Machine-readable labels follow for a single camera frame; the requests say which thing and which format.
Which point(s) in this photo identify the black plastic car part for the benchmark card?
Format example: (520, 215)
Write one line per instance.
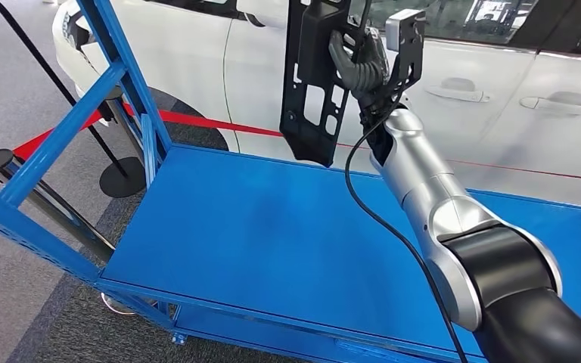
(315, 50)

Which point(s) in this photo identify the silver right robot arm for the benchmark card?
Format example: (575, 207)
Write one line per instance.
(446, 215)

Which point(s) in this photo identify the red barrier belt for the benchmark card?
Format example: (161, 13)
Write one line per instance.
(205, 123)

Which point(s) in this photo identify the white car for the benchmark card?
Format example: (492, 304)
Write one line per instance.
(180, 55)

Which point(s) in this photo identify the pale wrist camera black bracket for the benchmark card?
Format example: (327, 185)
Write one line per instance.
(403, 35)

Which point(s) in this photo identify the blue steel shelf rack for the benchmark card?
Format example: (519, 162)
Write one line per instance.
(250, 225)

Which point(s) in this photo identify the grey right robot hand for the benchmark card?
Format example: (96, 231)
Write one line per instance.
(339, 55)

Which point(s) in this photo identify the chrome stanchion post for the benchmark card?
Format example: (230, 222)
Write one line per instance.
(120, 115)
(45, 195)

